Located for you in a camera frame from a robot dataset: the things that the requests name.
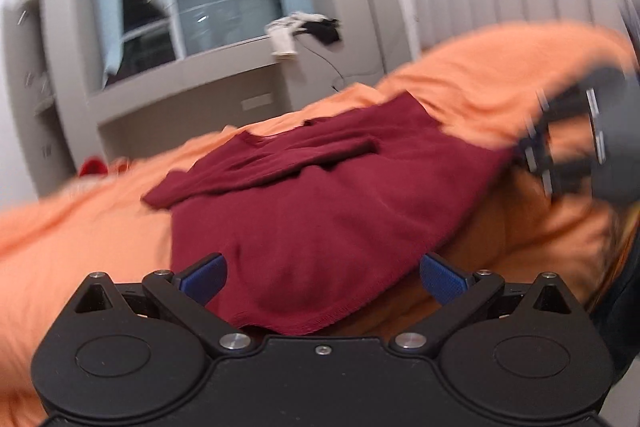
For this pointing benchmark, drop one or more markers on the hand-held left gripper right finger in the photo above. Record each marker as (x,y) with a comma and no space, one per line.
(441,281)

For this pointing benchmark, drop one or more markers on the white wall socket plate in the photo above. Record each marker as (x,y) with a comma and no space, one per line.
(256,102)

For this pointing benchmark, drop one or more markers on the red plush item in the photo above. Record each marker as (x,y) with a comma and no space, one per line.
(92,168)

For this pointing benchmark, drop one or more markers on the grey window seat unit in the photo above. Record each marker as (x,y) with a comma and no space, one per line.
(200,107)

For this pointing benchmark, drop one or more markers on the dark red sweater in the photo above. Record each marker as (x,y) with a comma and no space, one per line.
(320,217)

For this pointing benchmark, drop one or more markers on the grey wardrobe with open door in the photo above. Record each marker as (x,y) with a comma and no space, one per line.
(45,82)

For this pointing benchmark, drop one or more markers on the black cloth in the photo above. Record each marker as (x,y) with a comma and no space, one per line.
(325,31)

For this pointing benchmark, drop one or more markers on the orange blanket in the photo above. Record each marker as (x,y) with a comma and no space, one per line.
(75,257)

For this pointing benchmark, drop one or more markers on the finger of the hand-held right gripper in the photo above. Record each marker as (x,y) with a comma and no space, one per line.
(560,172)
(555,117)

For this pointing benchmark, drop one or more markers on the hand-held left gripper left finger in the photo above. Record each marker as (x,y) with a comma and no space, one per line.
(205,281)

